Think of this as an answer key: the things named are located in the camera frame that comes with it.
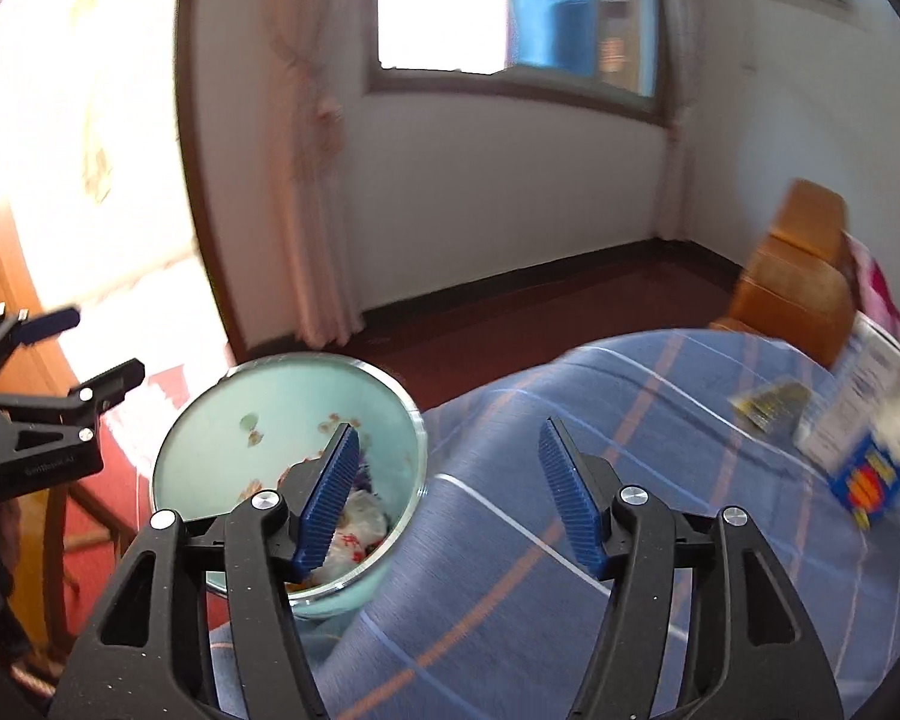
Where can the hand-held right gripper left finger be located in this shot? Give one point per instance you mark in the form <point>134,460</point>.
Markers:
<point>330,495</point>

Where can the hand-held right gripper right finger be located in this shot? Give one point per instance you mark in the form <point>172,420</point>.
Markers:
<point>570,502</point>

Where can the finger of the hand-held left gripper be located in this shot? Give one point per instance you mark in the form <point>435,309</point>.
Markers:
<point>97,390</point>
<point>45,322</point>

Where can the teal cartoon print waste bin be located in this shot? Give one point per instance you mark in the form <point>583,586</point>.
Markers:
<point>285,420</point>

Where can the wooden door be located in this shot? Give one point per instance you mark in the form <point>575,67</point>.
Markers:
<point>15,270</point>

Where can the wooden chair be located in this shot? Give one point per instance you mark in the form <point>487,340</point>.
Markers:
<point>56,540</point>

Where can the blue plaid tablecloth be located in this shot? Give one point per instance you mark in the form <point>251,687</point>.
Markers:
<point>532,615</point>

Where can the blue and white drink carton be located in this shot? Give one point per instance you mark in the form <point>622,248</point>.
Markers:
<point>870,465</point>

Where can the white milk carton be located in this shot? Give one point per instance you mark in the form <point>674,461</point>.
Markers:
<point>855,382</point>

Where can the long pink curtain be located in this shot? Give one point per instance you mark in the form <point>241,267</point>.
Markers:
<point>307,142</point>

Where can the brown leather armchair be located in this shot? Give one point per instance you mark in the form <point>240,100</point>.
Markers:
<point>795,270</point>

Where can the large pink floral pillow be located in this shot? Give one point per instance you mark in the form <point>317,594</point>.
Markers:
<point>881,292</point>

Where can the short pale curtain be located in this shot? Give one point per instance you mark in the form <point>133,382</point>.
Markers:
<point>675,90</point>

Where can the sliding glass window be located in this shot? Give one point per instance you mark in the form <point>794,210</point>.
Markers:
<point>495,7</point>

